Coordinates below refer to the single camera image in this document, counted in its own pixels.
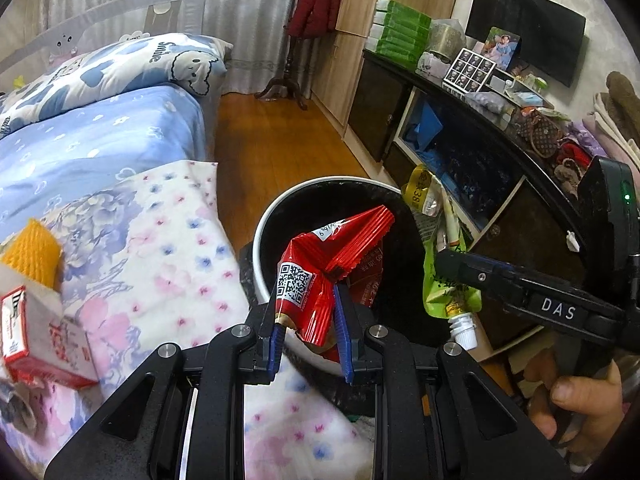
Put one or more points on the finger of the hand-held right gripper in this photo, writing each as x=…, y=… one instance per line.
x=520, y=282

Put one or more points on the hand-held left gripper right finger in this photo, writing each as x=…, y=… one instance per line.
x=343, y=332

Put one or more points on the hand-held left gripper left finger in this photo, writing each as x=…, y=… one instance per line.
x=274, y=346

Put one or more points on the red snack wrapper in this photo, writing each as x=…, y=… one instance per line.
x=312, y=310

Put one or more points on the green spouted drink pouch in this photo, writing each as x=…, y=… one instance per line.
x=436, y=301

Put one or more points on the white trash bin black liner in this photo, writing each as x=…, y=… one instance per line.
x=350, y=200

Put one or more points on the white box with red print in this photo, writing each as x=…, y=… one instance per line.
x=60, y=350

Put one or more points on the orange foam fruit net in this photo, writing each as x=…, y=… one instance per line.
x=30, y=251

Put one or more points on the person's right hand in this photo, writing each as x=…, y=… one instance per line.
x=585, y=400

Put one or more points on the pile of folded clothes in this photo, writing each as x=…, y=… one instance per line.
x=615, y=115

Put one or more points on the brown patterned bag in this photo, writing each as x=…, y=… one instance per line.
x=540, y=132

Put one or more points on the blue folded paper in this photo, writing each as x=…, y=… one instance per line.
x=422, y=127

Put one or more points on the framed photo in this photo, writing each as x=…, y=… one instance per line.
x=501, y=49

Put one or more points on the dark tv cabinet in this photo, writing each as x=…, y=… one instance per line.
x=375, y=107

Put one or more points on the black television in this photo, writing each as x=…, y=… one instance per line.
x=530, y=25

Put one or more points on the wooden wardrobe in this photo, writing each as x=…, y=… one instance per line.
x=345, y=75

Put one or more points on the wooden coat rack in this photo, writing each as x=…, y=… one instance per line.
x=289, y=72

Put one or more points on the blue flowered bedsheet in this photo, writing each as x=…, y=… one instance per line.
x=100, y=135

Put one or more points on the stack of green boxes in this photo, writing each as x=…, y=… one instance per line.
x=402, y=35

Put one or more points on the blue cartoon print quilt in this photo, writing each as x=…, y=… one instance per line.
x=125, y=60

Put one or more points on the grey curtain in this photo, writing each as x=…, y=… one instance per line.
x=240, y=10

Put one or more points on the small yellow toy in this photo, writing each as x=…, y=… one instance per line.
x=18, y=80

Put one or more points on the grey bed guard rail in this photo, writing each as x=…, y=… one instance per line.
x=165, y=10

